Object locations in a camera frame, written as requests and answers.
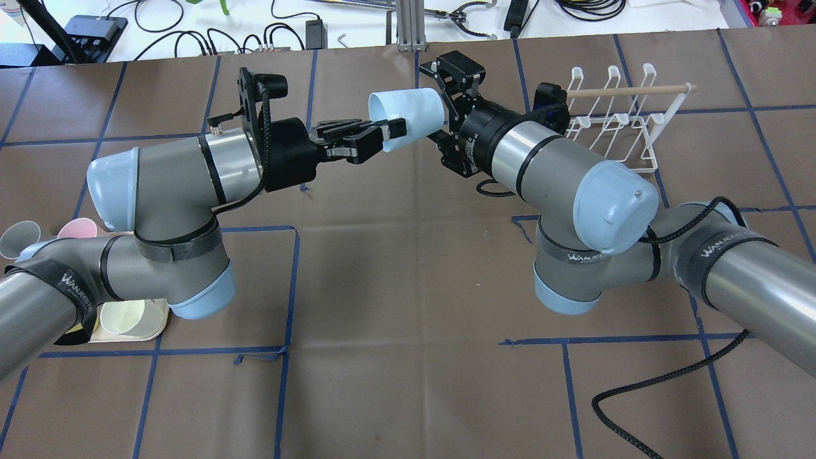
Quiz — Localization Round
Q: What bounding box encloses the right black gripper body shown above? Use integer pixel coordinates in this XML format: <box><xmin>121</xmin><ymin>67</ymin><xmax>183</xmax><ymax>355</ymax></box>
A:
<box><xmin>428</xmin><ymin>50</ymin><xmax>569</xmax><ymax>179</ymax></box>

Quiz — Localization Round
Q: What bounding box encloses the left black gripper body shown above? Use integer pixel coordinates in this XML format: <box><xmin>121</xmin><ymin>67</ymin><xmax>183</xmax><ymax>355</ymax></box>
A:
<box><xmin>208</xmin><ymin>66</ymin><xmax>383</xmax><ymax>193</ymax></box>

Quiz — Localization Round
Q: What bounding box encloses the light blue ikea cup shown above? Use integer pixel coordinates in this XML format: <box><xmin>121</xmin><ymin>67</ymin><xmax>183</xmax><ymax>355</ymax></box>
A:
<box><xmin>368</xmin><ymin>88</ymin><xmax>446</xmax><ymax>153</ymax></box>

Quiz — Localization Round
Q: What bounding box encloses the white ikea cup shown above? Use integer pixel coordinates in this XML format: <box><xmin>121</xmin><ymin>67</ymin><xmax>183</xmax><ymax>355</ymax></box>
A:
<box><xmin>99</xmin><ymin>299</ymin><xmax>168</xmax><ymax>338</ymax></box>

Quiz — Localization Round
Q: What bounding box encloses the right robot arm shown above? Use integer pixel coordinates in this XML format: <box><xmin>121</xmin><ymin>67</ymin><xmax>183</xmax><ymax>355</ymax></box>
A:
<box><xmin>419</xmin><ymin>50</ymin><xmax>815</xmax><ymax>373</ymax></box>

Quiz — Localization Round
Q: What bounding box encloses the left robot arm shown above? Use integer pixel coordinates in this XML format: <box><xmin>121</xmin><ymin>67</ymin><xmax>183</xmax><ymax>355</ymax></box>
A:
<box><xmin>1</xmin><ymin>68</ymin><xmax>409</xmax><ymax>377</ymax></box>

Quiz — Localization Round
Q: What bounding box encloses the pink ikea cup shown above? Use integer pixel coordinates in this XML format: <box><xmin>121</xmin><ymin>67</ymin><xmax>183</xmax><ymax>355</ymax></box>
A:
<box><xmin>57</xmin><ymin>217</ymin><xmax>104</xmax><ymax>238</ymax></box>

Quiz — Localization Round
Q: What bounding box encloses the yellow ikea cup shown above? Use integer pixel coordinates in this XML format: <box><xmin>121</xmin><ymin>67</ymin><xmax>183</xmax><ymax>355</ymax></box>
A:
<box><xmin>63</xmin><ymin>321</ymin><xmax>96</xmax><ymax>342</ymax></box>

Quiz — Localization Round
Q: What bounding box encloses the reacher grabber tool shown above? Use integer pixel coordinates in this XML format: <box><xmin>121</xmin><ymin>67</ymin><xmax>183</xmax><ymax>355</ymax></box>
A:
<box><xmin>318</xmin><ymin>1</ymin><xmax>497</xmax><ymax>39</ymax></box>

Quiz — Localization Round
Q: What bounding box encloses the black power adapter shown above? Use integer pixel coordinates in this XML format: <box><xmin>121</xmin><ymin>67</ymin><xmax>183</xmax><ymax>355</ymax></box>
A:
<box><xmin>502</xmin><ymin>0</ymin><xmax>528</xmax><ymax>36</ymax></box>

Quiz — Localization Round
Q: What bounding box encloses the cream serving tray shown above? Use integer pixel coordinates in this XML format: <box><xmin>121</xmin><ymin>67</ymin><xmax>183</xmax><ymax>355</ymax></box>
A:
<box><xmin>88</xmin><ymin>298</ymin><xmax>169</xmax><ymax>343</ymax></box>

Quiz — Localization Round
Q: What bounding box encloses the red plastic tray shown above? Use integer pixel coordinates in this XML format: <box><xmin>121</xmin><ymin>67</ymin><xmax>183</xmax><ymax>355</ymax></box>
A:
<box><xmin>731</xmin><ymin>1</ymin><xmax>814</xmax><ymax>27</ymax></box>

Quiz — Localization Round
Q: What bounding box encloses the aluminium frame post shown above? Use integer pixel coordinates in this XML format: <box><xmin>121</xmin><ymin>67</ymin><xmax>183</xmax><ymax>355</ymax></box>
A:
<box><xmin>396</xmin><ymin>0</ymin><xmax>426</xmax><ymax>52</ymax></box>

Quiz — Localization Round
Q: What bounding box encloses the white wire cup rack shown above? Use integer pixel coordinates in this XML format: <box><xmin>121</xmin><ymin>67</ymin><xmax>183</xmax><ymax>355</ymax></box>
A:
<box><xmin>565</xmin><ymin>63</ymin><xmax>697</xmax><ymax>175</ymax></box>

